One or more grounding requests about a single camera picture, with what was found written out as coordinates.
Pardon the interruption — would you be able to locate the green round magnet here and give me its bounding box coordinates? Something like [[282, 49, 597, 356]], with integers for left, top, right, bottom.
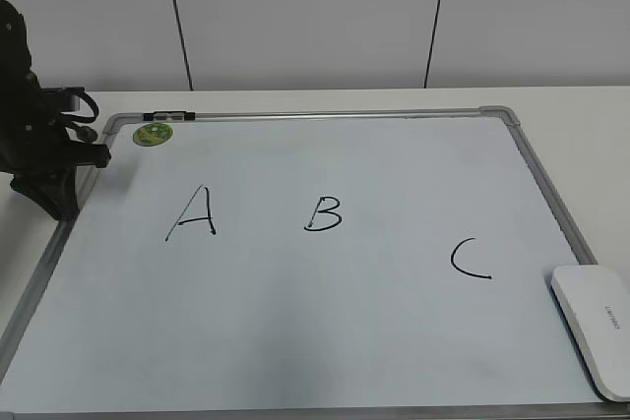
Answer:
[[132, 123, 173, 148]]

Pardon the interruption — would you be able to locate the whiteboard with grey frame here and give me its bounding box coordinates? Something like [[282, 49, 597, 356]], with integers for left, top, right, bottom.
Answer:
[[1, 107, 629, 418]]

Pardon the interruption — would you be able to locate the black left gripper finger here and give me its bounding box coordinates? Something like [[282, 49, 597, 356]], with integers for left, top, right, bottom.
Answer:
[[10, 166, 80, 221]]

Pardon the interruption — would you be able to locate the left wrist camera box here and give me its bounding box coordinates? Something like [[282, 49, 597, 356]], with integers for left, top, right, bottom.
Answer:
[[42, 87, 85, 113]]

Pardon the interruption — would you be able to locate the white whiteboard eraser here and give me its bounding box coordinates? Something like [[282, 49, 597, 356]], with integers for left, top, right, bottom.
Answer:
[[551, 265, 629, 403]]

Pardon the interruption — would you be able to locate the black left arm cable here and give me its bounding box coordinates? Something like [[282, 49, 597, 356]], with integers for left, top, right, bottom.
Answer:
[[51, 88, 100, 142]]

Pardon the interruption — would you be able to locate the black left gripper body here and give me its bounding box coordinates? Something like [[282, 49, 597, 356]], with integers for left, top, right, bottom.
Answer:
[[1, 88, 111, 177]]

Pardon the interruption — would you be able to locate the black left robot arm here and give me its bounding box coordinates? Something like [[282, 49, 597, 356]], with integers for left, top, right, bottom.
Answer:
[[1, 0, 111, 220]]

